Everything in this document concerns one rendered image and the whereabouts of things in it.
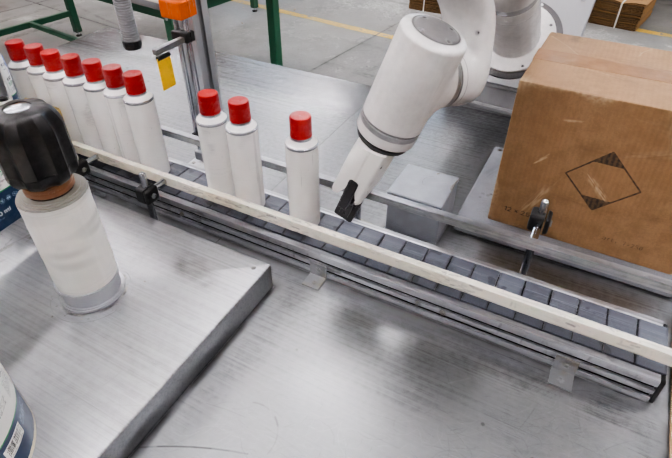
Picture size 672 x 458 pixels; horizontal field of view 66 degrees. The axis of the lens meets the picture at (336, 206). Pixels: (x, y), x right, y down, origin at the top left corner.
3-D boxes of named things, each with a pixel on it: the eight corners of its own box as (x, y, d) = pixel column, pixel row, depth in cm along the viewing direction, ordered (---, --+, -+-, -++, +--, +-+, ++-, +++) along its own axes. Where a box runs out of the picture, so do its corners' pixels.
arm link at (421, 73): (404, 93, 73) (351, 99, 68) (447, 8, 64) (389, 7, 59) (438, 133, 69) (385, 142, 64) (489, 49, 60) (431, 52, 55)
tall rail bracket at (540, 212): (503, 299, 81) (527, 218, 71) (514, 270, 86) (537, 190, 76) (524, 306, 80) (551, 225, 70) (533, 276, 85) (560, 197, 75)
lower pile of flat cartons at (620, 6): (555, 16, 445) (562, -10, 432) (576, 1, 479) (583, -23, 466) (636, 32, 414) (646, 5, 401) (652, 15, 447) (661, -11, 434)
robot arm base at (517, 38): (460, 54, 132) (449, 12, 115) (502, -7, 132) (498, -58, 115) (527, 85, 124) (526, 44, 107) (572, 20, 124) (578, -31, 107)
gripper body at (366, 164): (379, 100, 74) (353, 155, 82) (346, 131, 67) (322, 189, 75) (423, 127, 73) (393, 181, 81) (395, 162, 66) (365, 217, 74)
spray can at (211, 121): (204, 199, 94) (183, 95, 81) (222, 184, 97) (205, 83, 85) (227, 207, 92) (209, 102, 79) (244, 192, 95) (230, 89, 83)
